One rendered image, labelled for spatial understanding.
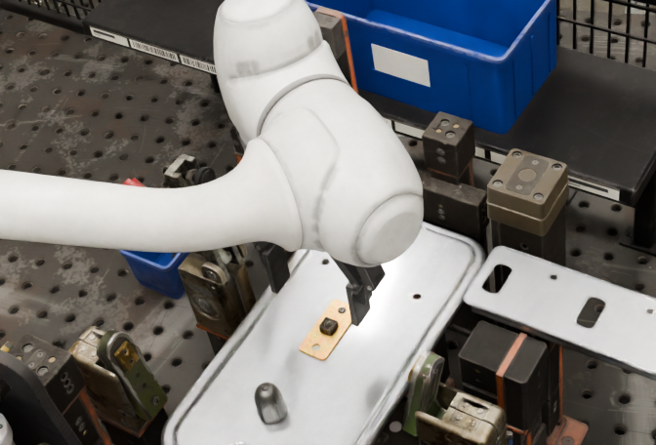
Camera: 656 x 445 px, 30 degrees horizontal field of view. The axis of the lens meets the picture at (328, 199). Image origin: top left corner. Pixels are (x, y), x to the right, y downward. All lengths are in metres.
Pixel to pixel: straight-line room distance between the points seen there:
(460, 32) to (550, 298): 0.47
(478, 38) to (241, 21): 0.71
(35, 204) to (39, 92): 1.34
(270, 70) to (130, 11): 0.86
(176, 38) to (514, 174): 0.60
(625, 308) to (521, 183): 0.20
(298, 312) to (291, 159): 0.50
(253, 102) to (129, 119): 1.17
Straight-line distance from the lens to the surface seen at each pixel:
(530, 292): 1.48
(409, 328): 1.45
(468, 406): 1.33
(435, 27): 1.78
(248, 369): 1.45
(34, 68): 2.44
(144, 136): 2.21
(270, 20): 1.09
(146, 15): 1.92
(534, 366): 1.44
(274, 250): 1.39
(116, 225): 1.03
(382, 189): 0.99
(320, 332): 1.46
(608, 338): 1.44
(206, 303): 1.53
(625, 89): 1.67
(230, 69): 1.11
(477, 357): 1.45
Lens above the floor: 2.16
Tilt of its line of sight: 46 degrees down
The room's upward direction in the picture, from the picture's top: 12 degrees counter-clockwise
